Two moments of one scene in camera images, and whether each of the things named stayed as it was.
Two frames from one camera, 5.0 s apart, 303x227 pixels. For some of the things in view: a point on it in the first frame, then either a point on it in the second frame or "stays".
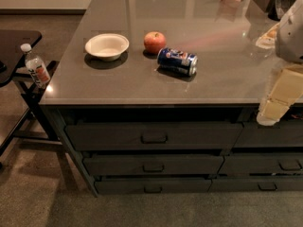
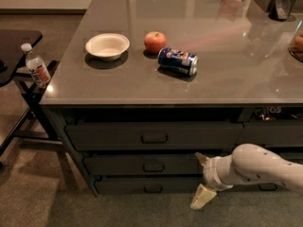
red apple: (154, 42) stays
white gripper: (292, 37) -> (210, 173)
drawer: (148, 186) stays
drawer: (180, 136) stays
